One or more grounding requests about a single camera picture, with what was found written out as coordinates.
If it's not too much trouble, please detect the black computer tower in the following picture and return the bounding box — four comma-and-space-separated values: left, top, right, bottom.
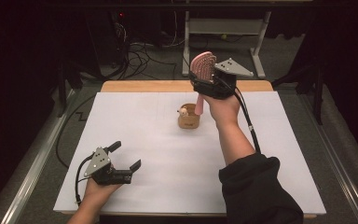
85, 8, 132, 78

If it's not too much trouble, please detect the aluminium rail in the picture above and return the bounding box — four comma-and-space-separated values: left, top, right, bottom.
297, 92, 358, 224
0, 89, 76, 224

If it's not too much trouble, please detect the left hand-held gripper black cable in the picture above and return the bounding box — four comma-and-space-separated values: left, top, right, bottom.
75, 154, 96, 207

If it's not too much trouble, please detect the person's left hand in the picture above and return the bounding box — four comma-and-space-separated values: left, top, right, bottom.
83, 178, 123, 204

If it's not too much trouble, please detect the bundle of black cables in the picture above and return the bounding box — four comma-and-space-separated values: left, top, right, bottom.
114, 39, 185, 80

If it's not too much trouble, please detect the black sleeve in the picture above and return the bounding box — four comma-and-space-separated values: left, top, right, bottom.
218, 152, 305, 224

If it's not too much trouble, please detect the dark metal stand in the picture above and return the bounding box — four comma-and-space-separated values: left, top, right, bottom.
57, 59, 84, 118
271, 63, 324, 126

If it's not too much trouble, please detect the pink hair brush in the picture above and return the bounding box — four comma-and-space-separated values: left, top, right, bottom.
189, 50, 218, 117

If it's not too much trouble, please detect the person's right hand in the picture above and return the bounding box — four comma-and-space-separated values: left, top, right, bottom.
202, 92, 242, 126

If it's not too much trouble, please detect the white sheet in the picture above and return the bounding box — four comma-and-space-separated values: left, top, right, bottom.
52, 91, 327, 216

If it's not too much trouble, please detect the white metal desk frame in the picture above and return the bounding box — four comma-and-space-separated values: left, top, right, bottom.
181, 10, 273, 79

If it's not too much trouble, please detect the hand-held gripper black cable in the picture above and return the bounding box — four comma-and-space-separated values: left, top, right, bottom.
215, 76, 262, 155
75, 154, 96, 207

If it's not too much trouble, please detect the right hand-held gripper black cable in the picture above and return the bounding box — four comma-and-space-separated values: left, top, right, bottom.
215, 76, 262, 155

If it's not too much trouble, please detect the long black floor cable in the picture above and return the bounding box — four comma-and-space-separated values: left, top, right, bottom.
55, 94, 98, 169

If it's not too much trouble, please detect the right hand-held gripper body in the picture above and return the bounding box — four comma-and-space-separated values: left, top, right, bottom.
188, 57, 255, 101

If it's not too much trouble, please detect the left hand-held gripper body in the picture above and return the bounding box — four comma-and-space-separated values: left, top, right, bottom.
83, 146, 134, 187

